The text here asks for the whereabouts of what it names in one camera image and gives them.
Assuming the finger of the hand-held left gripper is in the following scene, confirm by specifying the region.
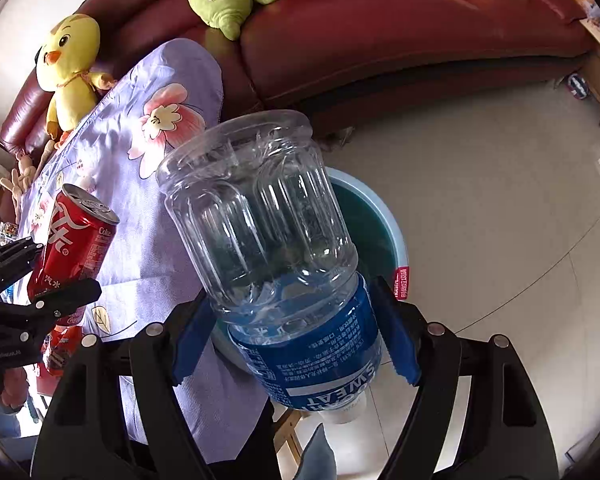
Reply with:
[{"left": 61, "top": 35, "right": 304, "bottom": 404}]
[
  {"left": 0, "top": 236, "right": 46, "bottom": 302},
  {"left": 0, "top": 278, "right": 103, "bottom": 330}
]

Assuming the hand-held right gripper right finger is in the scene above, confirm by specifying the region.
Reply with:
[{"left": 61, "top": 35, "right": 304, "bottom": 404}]
[{"left": 367, "top": 275, "right": 561, "bottom": 480}]

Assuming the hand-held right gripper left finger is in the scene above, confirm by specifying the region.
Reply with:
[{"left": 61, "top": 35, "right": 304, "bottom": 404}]
[{"left": 30, "top": 290, "right": 246, "bottom": 480}]

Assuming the red soda can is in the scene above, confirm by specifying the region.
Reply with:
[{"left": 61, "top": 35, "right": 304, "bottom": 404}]
[{"left": 26, "top": 183, "right": 121, "bottom": 328}]

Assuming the light blue plastic basin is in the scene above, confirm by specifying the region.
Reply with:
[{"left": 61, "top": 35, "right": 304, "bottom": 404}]
[{"left": 211, "top": 167, "right": 410, "bottom": 411}]

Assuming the clear plastic bottle blue label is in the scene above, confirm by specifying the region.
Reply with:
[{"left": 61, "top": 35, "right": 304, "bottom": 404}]
[{"left": 156, "top": 109, "right": 383, "bottom": 426}]

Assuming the orange snack packet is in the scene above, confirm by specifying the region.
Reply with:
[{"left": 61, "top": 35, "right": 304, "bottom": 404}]
[{"left": 42, "top": 325, "right": 83, "bottom": 377}]

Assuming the beige rabbit plush toy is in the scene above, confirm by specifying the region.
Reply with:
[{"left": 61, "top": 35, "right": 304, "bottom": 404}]
[{"left": 0, "top": 152, "right": 38, "bottom": 226}]

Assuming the wooden table leg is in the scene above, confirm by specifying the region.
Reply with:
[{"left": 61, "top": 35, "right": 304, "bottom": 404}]
[{"left": 272, "top": 405, "right": 306, "bottom": 462}]

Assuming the yellow chick plush toy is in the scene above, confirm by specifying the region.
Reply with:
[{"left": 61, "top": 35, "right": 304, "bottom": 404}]
[{"left": 35, "top": 14, "right": 118, "bottom": 143}]

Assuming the purple floral tablecloth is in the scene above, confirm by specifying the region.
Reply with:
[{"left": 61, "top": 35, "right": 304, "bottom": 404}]
[{"left": 17, "top": 38, "right": 276, "bottom": 466}]

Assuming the dark red leather sofa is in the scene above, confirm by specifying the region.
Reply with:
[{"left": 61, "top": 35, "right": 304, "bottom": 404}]
[{"left": 0, "top": 0, "right": 598, "bottom": 161}]

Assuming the small blue white ball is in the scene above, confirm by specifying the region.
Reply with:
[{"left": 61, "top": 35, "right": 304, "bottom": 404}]
[{"left": 566, "top": 73, "right": 590, "bottom": 101}]

